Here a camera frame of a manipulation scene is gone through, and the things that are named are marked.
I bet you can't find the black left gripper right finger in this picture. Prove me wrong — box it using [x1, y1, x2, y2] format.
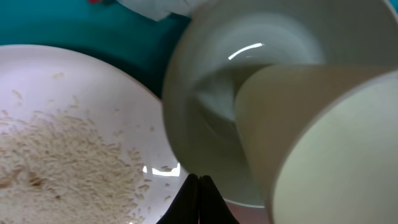
[199, 175, 239, 224]

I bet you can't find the white napkin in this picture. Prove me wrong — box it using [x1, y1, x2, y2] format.
[117, 0, 206, 21]

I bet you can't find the teal plastic tray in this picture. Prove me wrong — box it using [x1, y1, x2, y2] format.
[0, 0, 398, 100]

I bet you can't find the pile of white rice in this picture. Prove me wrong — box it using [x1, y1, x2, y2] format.
[0, 90, 175, 224]

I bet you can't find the grey metal bowl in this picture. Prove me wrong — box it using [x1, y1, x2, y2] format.
[162, 0, 397, 208]

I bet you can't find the large white plate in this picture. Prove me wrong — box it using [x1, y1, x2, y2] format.
[1, 45, 187, 223]

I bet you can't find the white paper cup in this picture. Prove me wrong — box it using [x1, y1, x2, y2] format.
[235, 65, 397, 224]

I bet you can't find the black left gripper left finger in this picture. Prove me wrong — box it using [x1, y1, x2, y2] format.
[157, 174, 199, 224]

